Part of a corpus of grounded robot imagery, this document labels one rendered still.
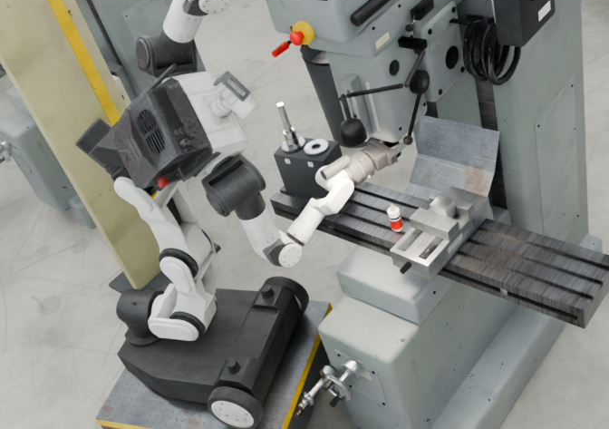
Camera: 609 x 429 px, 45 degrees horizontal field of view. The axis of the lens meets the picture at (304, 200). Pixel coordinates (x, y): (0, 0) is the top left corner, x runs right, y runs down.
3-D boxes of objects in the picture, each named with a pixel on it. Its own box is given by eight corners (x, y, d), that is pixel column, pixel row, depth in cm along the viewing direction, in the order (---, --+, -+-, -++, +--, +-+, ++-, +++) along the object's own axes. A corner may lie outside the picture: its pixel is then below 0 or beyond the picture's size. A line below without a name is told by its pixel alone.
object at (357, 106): (365, 141, 220) (350, 82, 207) (355, 139, 222) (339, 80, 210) (373, 134, 222) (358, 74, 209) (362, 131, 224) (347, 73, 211)
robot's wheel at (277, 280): (266, 316, 308) (253, 283, 296) (271, 307, 312) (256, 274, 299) (311, 319, 300) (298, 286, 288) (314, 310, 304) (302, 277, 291)
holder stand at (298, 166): (335, 200, 273) (322, 158, 260) (286, 192, 284) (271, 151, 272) (350, 180, 280) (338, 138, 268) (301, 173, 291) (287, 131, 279)
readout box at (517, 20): (526, 49, 203) (520, -23, 190) (497, 44, 208) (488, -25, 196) (560, 13, 212) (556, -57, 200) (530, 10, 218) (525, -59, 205)
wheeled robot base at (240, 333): (116, 399, 291) (78, 346, 271) (173, 300, 327) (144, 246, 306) (260, 422, 266) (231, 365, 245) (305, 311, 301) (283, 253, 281)
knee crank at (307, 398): (304, 422, 257) (299, 412, 253) (291, 414, 261) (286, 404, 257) (342, 376, 268) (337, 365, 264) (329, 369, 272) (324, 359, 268)
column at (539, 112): (541, 338, 312) (507, 0, 217) (445, 301, 342) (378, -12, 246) (593, 260, 337) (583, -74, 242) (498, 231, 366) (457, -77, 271)
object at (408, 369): (419, 464, 272) (388, 364, 235) (351, 426, 292) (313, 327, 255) (524, 314, 311) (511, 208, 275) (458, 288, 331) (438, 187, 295)
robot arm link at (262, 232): (275, 280, 221) (248, 228, 207) (254, 260, 231) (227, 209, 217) (305, 258, 224) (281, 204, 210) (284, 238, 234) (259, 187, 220)
